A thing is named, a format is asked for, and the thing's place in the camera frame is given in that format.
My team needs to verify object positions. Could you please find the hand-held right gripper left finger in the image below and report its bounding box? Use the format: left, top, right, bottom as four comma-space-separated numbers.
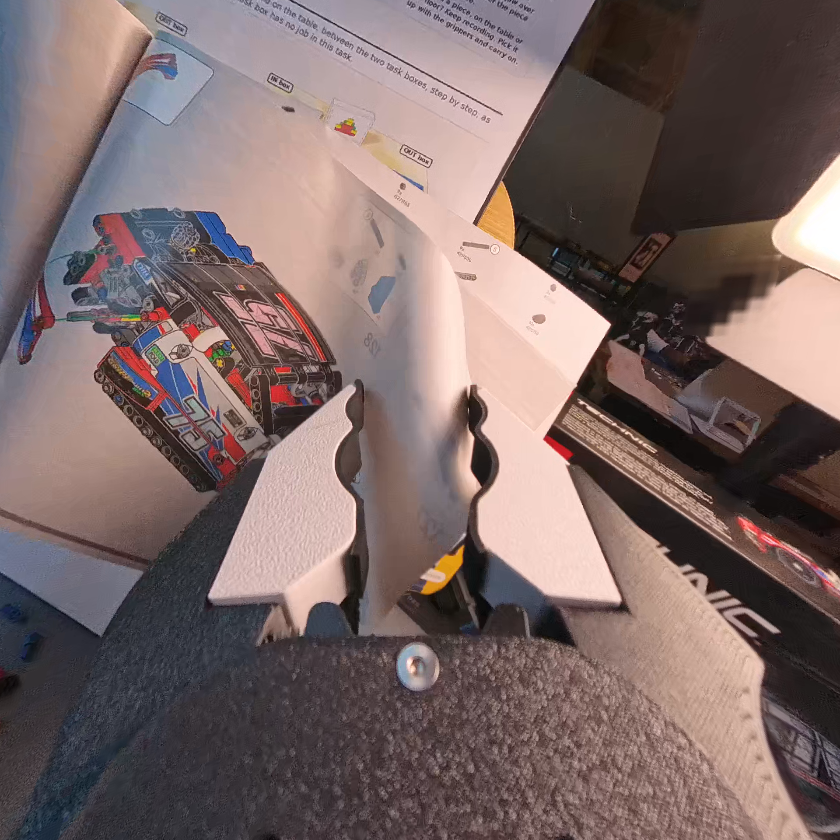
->
206, 381, 370, 636

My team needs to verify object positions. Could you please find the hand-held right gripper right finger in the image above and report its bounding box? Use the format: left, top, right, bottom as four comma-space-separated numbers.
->
466, 386, 624, 636

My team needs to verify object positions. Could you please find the lego instruction booklet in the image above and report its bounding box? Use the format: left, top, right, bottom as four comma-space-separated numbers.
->
0, 0, 613, 621

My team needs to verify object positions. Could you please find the black lego set box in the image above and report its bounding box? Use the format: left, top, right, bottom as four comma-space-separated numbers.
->
543, 392, 840, 840

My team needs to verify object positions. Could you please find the yellow round disc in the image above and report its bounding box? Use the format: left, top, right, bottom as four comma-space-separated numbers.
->
474, 179, 517, 250

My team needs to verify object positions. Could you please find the printed task sheet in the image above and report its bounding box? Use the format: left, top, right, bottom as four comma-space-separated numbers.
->
121, 0, 599, 227

